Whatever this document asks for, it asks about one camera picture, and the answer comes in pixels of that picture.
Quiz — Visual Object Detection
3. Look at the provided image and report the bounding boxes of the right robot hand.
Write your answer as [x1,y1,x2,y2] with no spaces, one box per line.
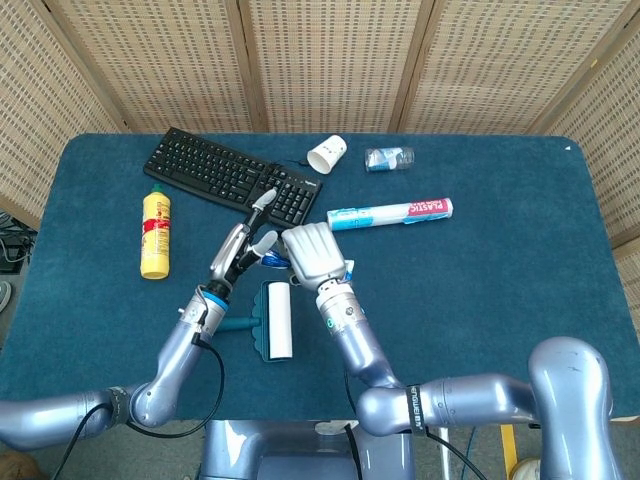
[280,222,350,292]

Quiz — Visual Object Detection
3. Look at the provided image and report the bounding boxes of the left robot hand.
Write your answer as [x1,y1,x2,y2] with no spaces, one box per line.
[207,188,279,297]

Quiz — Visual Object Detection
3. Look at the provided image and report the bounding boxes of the yellow bottle with red label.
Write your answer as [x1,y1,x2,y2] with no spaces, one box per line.
[139,183,172,280]

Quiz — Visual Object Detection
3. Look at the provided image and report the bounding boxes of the teal lint roller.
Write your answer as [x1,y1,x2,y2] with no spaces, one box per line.
[217,279,295,362]

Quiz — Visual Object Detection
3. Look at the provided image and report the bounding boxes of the plastic wrap roll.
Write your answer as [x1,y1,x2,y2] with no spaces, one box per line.
[326,197,455,232]

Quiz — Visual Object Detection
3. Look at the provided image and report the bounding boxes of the black computer keyboard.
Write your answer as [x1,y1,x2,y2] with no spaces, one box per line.
[143,126,324,227]

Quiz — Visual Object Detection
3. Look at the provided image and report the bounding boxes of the white paper cup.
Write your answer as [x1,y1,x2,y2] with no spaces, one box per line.
[306,134,349,176]

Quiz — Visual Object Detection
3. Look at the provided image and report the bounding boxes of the clear plastic bottle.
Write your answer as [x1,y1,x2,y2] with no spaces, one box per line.
[364,146,416,174]

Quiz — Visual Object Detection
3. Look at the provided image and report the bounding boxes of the blue table cloth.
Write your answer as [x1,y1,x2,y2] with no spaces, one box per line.
[0,132,629,422]

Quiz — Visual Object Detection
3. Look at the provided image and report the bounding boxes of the woven wooden folding screen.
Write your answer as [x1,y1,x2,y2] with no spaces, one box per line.
[0,0,640,351]

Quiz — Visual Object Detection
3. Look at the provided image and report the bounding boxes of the silver robot torso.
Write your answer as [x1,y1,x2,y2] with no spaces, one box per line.
[199,419,416,480]

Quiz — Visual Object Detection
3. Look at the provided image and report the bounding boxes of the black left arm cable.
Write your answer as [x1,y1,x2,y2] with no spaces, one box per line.
[49,334,226,480]

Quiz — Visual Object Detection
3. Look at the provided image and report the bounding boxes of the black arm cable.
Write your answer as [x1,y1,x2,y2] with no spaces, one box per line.
[342,369,362,480]
[49,334,226,480]

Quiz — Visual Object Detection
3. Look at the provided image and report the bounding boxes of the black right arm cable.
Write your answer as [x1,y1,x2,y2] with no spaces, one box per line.
[342,369,362,480]

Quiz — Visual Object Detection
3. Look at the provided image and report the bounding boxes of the black velcro strap with lettering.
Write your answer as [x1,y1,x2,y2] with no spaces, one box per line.
[407,383,427,436]

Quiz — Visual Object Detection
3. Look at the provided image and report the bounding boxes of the black floor cables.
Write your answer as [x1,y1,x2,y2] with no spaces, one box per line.
[0,212,37,274]

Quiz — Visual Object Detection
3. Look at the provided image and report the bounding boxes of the yellow post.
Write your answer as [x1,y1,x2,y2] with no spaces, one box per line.
[499,423,519,479]

